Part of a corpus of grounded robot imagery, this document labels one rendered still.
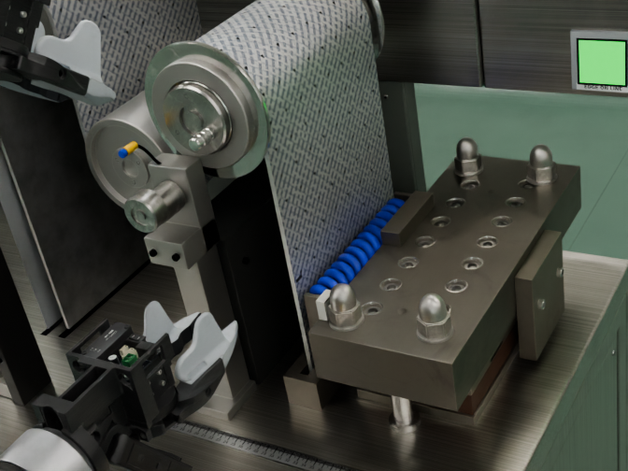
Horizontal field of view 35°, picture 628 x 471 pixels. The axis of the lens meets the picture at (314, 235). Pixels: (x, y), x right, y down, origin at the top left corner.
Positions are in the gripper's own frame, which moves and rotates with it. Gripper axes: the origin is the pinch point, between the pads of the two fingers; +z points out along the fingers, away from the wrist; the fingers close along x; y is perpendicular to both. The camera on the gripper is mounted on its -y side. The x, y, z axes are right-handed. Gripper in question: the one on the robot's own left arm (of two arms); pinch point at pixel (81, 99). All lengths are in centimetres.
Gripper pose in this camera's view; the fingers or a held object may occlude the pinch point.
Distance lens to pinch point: 84.0
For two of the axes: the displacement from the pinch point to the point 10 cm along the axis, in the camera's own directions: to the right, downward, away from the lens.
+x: -8.6, -1.4, 5.0
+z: 4.8, 1.5, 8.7
